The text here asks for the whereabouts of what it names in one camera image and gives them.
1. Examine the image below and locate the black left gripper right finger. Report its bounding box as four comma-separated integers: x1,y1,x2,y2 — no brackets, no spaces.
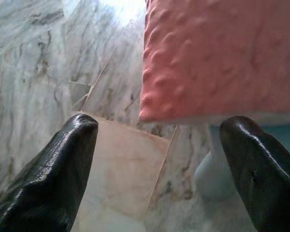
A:
218,116,290,232

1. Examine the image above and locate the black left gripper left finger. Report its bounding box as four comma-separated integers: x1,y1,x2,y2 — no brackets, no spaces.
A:
0,114,99,232

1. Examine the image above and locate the pink textured pillow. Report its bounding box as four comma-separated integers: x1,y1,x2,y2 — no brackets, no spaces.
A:
137,0,290,127

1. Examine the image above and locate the dark green sofa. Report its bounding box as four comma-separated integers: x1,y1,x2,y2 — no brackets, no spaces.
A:
193,117,290,232

